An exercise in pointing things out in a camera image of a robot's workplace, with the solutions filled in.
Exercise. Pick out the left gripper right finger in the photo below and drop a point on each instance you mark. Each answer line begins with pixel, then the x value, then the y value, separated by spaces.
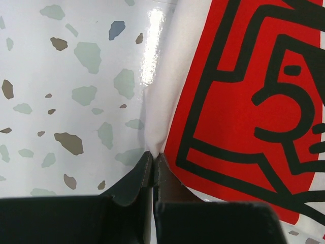
pixel 182 217

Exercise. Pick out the white t-shirt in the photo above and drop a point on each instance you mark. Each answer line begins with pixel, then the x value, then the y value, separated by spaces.
pixel 237 105

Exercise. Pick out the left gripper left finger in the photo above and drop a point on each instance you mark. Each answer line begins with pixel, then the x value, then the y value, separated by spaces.
pixel 120 214

